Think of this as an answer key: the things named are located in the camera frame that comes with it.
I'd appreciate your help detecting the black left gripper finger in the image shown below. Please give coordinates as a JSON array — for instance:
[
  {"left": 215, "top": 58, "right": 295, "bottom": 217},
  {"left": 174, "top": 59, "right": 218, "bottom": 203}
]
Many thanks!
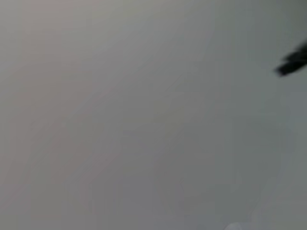
[{"left": 273, "top": 40, "right": 307, "bottom": 79}]

